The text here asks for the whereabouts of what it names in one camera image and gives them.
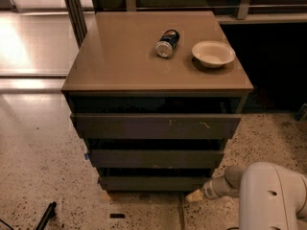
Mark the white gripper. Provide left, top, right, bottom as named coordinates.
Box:
left=185, top=175, right=240, bottom=202

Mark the grey bottom drawer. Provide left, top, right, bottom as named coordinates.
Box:
left=98, top=168, right=213, bottom=192

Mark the grey drawer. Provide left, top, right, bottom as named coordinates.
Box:
left=88, top=149, right=224, bottom=169
left=98, top=168, right=213, bottom=192
left=71, top=113, right=241, bottom=139

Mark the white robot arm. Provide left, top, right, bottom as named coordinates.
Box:
left=186, top=162, right=307, bottom=230

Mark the grey middle drawer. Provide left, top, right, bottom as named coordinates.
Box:
left=88, top=149, right=224, bottom=169

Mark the grey drawer cabinet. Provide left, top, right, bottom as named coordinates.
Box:
left=60, top=11, right=254, bottom=194

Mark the grey top drawer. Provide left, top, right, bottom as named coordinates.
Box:
left=71, top=113, right=241, bottom=139

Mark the black tape floor marker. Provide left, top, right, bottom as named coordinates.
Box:
left=109, top=214, right=125, bottom=219

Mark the white bowl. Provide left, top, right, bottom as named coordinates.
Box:
left=192, top=41, right=236, bottom=68

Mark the black stand leg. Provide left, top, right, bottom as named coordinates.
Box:
left=35, top=201, right=57, bottom=230

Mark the blue Pepsi soda can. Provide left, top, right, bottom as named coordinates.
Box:
left=155, top=30, right=179, bottom=58

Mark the black floor cable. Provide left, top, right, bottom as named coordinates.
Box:
left=0, top=219, right=14, bottom=230

